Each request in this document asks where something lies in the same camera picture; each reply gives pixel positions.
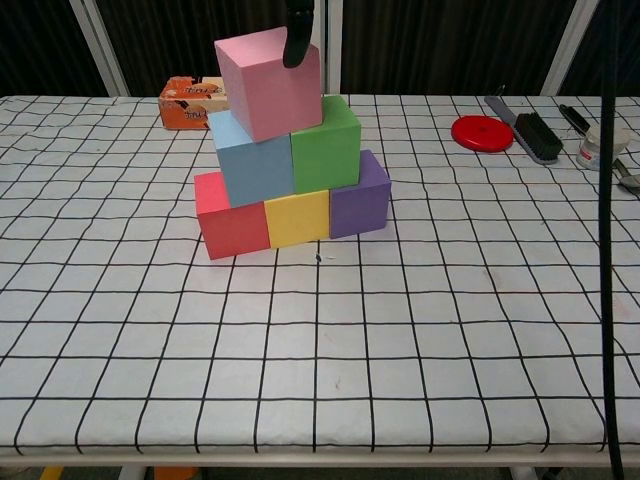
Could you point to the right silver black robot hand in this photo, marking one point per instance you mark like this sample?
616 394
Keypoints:
298 35

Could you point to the pink foam cube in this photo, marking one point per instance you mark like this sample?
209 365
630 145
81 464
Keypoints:
275 90

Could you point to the green foam cube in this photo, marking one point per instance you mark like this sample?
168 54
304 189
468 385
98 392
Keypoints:
327 155

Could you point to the light blue foam cube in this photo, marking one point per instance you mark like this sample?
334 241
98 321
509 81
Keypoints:
255 170

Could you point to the yellow foam cube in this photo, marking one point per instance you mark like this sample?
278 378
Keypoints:
297 220

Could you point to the purple foam cube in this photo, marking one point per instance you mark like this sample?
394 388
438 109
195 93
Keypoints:
360 210

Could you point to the red foam cube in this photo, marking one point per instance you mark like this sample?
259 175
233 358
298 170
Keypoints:
232 230

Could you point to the dark pleated curtain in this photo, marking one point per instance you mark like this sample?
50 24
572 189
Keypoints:
175 30
630 50
35 40
440 45

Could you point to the orange wafer snack box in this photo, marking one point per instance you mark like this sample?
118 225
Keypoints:
192 107

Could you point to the red round disc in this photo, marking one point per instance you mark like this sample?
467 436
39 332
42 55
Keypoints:
482 132

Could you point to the small white jar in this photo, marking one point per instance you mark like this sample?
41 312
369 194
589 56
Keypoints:
590 150

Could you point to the white black-checked tablecloth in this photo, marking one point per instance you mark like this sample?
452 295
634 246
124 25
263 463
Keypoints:
320 375

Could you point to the metal spoon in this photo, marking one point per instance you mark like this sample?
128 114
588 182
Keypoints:
631 180

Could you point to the white frame post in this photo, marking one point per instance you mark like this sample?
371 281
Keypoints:
101 50
332 50
567 50

